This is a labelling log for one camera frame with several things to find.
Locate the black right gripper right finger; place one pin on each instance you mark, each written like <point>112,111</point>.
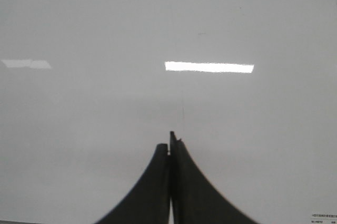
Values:
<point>194,198</point>

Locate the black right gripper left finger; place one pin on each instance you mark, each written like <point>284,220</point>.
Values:
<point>149,200</point>

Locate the white whiteboard with aluminium frame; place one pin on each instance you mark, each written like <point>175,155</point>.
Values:
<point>90,87</point>

